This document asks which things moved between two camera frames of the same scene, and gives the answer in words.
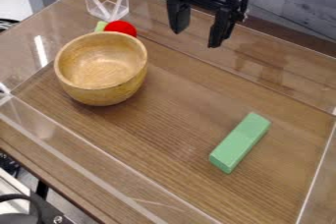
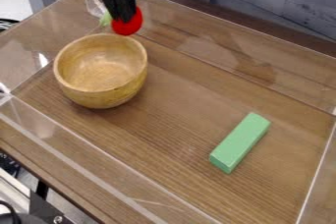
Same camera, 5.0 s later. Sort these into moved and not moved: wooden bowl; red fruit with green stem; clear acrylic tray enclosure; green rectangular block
Moved: red fruit with green stem
Not moved: green rectangular block; wooden bowl; clear acrylic tray enclosure
